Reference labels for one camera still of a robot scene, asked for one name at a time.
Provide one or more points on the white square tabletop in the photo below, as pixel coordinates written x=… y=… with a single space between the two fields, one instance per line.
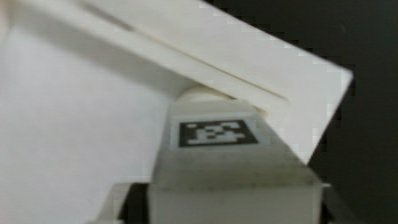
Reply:
x=102 y=58

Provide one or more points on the white leg with tag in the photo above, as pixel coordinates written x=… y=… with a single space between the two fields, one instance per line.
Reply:
x=230 y=178

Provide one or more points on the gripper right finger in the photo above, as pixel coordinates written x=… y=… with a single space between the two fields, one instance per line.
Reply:
x=335 y=214

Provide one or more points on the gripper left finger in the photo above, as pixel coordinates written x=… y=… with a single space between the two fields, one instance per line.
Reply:
x=125 y=208

